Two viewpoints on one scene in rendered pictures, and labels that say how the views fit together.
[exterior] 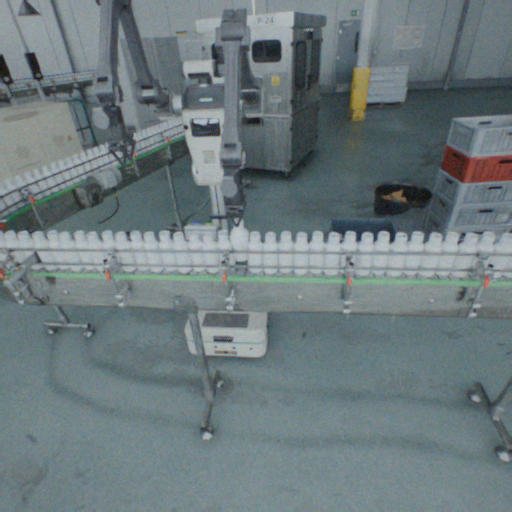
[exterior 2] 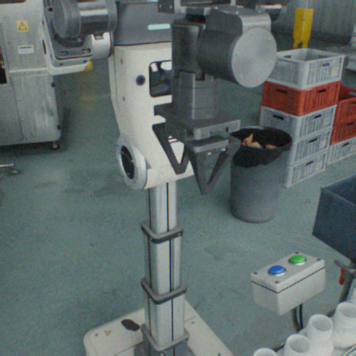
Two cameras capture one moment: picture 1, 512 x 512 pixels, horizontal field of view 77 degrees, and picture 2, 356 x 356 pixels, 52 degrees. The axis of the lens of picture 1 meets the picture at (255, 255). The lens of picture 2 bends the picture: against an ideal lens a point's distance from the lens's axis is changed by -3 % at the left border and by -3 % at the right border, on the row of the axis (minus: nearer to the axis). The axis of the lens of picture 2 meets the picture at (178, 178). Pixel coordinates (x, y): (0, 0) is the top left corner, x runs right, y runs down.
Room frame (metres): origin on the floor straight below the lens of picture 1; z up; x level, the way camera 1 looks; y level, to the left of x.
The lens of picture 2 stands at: (0.93, 0.77, 1.63)
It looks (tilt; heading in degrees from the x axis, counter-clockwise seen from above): 28 degrees down; 321
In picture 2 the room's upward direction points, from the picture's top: straight up
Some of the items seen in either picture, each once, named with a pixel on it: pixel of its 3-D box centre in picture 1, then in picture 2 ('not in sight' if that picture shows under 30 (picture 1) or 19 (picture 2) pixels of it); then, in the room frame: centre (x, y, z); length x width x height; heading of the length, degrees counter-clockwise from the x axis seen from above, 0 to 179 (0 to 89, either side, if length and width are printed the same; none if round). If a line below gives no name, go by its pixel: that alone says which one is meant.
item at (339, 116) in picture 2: not in sight; (337, 102); (2.75, -2.79, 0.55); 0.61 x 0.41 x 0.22; 85
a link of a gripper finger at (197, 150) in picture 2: (122, 153); (201, 156); (1.25, 0.48, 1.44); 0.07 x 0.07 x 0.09; 83
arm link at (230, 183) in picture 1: (231, 172); not in sight; (1.03, 0.06, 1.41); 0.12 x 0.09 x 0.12; 172
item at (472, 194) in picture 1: (479, 185); (297, 116); (2.74, -2.08, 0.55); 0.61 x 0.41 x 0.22; 90
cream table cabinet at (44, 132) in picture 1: (34, 156); not in sight; (4.50, 2.92, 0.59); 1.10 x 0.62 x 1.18; 155
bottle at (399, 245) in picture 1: (397, 254); not in sight; (0.98, -0.52, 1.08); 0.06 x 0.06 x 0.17
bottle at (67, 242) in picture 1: (71, 251); not in sight; (1.14, 0.75, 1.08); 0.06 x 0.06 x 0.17
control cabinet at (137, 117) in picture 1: (137, 95); not in sight; (7.11, 2.13, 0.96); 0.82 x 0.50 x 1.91; 155
